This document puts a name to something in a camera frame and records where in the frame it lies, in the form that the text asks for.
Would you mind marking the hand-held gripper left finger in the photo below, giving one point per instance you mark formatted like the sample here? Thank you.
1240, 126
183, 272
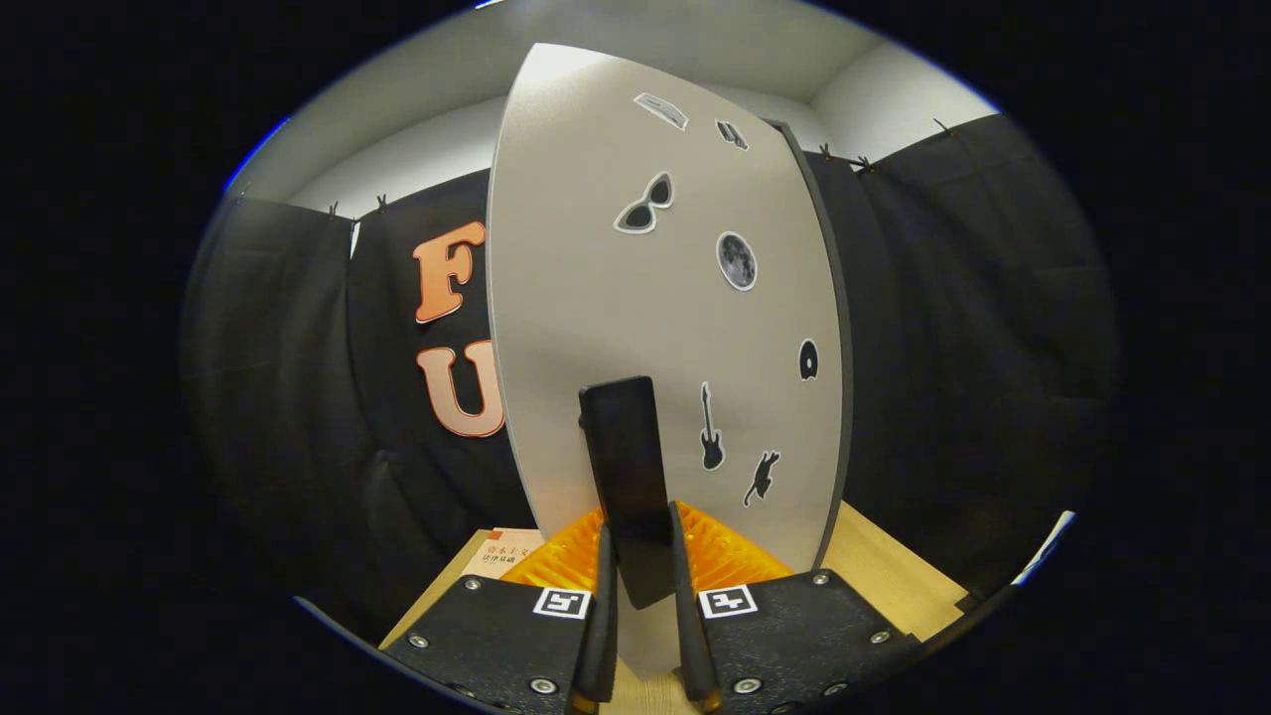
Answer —
604, 636

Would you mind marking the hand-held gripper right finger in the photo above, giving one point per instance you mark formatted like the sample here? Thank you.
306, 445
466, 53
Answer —
690, 645

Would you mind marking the white shoe cabinet door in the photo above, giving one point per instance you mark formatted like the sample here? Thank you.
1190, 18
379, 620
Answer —
596, 248

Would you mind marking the beige cover book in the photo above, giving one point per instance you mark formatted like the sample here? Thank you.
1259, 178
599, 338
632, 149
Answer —
501, 556

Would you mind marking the white flat object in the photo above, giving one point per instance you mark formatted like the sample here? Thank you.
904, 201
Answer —
1043, 548

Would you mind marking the black backdrop cloth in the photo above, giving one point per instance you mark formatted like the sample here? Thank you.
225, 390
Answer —
943, 348

